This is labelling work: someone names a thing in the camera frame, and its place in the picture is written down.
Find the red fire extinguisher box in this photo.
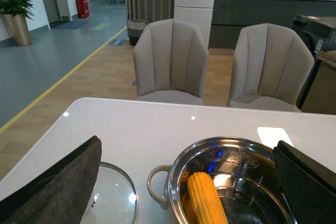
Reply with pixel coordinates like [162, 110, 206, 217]
[75, 0, 89, 18]

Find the yellow corn cob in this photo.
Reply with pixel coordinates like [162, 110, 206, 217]
[181, 172, 228, 223]

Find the woven laundry basket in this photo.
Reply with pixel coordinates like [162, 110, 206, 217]
[127, 16, 151, 46]

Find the left beige upholstered chair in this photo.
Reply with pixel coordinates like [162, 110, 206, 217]
[133, 19, 209, 105]

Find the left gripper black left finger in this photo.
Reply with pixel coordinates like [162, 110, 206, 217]
[1, 136, 102, 223]

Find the beige upholstered chair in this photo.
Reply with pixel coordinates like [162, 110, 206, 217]
[227, 23, 314, 112]
[133, 19, 209, 105]

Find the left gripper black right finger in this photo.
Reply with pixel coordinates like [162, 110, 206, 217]
[273, 140, 335, 223]

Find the dark kitchen counter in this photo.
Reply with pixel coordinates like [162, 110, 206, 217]
[209, 0, 335, 49]

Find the glass pot lid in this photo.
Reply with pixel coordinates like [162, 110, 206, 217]
[81, 162, 138, 223]

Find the green potted plant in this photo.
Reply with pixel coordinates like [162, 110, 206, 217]
[1, 0, 34, 46]

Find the black washing machine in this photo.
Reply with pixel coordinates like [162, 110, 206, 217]
[292, 15, 335, 109]

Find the right beige upholstered chair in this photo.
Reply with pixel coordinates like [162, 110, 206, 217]
[227, 23, 314, 112]

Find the white electric cooking pot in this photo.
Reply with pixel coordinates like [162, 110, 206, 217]
[147, 136, 296, 223]

